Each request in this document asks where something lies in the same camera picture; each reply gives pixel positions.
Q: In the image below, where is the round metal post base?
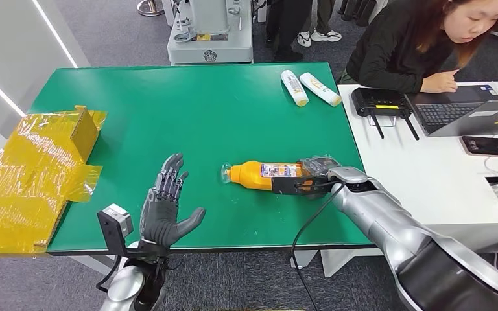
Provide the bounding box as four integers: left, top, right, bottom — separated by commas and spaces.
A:
136, 0, 165, 17

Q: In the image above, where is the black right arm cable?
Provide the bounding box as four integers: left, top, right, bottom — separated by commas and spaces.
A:
290, 180, 345, 311

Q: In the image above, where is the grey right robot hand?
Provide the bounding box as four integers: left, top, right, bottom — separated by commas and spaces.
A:
298, 155, 342, 200

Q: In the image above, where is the yellow taped cardboard box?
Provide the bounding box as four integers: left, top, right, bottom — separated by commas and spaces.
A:
0, 105, 108, 259

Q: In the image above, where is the black router with antennas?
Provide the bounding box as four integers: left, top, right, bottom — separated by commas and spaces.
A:
350, 87, 420, 141

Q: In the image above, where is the grey laptop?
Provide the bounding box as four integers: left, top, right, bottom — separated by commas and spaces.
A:
405, 83, 498, 137

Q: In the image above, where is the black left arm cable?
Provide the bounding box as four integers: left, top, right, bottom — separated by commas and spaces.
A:
95, 255, 123, 294

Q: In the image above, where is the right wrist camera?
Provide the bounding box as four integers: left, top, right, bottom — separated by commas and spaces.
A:
271, 175, 331, 198

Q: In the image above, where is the white bottle orange label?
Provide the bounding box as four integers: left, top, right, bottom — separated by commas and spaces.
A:
299, 72, 343, 108

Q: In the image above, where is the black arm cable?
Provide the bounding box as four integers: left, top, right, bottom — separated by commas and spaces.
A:
290, 180, 345, 311
95, 255, 123, 294

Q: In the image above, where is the white bottle grey label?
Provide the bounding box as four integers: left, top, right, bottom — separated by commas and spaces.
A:
280, 69, 309, 108

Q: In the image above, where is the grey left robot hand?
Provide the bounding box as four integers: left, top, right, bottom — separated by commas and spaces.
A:
139, 153, 207, 249

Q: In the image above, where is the wall light strip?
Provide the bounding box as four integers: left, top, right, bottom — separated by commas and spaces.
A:
32, 0, 79, 69
0, 63, 27, 117

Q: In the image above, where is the grey machine stand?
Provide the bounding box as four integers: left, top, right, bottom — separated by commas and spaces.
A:
167, 0, 254, 65

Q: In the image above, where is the orange detergent bottle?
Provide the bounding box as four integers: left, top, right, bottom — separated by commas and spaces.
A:
220, 160, 318, 192

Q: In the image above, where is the green table mat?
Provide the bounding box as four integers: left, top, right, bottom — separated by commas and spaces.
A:
29, 62, 374, 255

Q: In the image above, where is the white desk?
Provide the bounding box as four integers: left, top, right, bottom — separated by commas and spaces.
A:
320, 80, 498, 278

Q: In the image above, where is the white table leg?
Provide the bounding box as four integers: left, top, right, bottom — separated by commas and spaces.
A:
68, 255, 117, 277

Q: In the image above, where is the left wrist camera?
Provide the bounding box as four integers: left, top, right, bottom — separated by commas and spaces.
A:
97, 203, 135, 257

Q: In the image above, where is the black smartphone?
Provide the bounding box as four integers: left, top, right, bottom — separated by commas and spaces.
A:
460, 135, 498, 159

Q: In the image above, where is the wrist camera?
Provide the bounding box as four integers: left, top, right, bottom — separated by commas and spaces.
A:
271, 175, 331, 198
97, 203, 135, 257

